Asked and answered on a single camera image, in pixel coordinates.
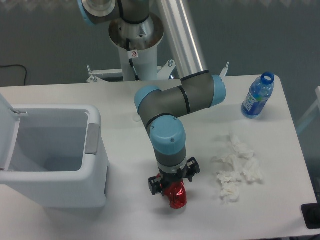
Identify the white frame at right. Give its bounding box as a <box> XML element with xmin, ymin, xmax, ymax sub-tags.
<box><xmin>295</xmin><ymin>86</ymin><xmax>320</xmax><ymax>136</ymax></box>

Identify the black device at edge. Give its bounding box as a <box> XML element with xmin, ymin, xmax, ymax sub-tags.
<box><xmin>301</xmin><ymin>203</ymin><xmax>320</xmax><ymax>230</ymax></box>

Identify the white open trash bin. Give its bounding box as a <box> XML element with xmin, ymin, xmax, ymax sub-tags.
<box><xmin>0</xmin><ymin>97</ymin><xmax>110</xmax><ymax>208</ymax></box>

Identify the crumpled white tissue pile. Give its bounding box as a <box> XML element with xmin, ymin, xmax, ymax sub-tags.
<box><xmin>211</xmin><ymin>133</ymin><xmax>264</xmax><ymax>204</ymax></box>

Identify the white bottle cap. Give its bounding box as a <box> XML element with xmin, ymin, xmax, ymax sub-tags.
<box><xmin>132</xmin><ymin>115</ymin><xmax>142</xmax><ymax>122</ymax></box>

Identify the black cable on floor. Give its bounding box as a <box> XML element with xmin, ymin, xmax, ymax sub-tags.
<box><xmin>0</xmin><ymin>64</ymin><xmax>28</xmax><ymax>86</ymax></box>

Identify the blue plastic drink bottle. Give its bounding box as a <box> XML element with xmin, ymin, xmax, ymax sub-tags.
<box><xmin>241</xmin><ymin>71</ymin><xmax>275</xmax><ymax>119</ymax></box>

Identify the crushed red can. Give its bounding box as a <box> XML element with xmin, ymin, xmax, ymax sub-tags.
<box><xmin>160</xmin><ymin>179</ymin><xmax>187</xmax><ymax>209</ymax></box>

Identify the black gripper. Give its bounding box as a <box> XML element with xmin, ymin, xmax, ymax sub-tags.
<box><xmin>148</xmin><ymin>157</ymin><xmax>201</xmax><ymax>196</ymax></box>

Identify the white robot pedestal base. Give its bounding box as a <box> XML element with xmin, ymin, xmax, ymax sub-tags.
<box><xmin>84</xmin><ymin>1</ymin><xmax>214</xmax><ymax>85</ymax></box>

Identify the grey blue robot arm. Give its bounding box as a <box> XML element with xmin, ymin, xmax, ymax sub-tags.
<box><xmin>78</xmin><ymin>0</ymin><xmax>226</xmax><ymax>195</ymax></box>

